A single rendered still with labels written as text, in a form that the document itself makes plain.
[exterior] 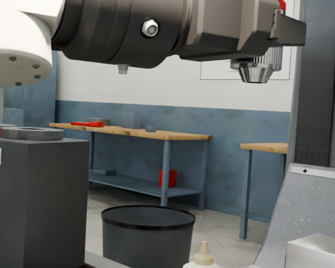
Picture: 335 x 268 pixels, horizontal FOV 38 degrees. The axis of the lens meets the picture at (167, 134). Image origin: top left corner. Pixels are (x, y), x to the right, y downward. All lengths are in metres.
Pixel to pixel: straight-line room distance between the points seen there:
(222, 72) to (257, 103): 0.61
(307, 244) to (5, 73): 0.27
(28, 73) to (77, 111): 7.31
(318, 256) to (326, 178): 0.42
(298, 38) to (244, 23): 0.08
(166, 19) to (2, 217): 0.41
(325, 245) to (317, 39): 0.49
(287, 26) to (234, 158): 5.16
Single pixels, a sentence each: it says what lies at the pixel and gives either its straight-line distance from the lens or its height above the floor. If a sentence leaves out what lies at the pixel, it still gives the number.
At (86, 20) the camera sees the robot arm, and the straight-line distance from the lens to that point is 0.34.
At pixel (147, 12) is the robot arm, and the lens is 0.35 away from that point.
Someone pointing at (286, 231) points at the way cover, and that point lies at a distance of 0.82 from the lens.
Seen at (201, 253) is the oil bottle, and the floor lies 1.02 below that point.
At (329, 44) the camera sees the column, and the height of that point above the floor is 1.28.
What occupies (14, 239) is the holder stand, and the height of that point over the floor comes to 0.99.
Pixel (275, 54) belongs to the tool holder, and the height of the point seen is 1.22.
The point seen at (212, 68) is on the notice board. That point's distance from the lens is 5.83.
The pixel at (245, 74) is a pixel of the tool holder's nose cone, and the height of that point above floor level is 1.20.
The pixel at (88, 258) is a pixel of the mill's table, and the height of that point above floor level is 0.93.
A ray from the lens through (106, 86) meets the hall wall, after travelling 7.15.
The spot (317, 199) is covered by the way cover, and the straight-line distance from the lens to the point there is 0.81.
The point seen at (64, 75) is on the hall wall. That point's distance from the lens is 7.98.
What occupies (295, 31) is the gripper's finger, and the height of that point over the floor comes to 1.24.
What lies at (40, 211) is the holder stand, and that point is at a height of 1.02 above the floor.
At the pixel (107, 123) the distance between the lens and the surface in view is 6.75.
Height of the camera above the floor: 1.17
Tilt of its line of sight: 3 degrees down
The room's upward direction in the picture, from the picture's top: 3 degrees clockwise
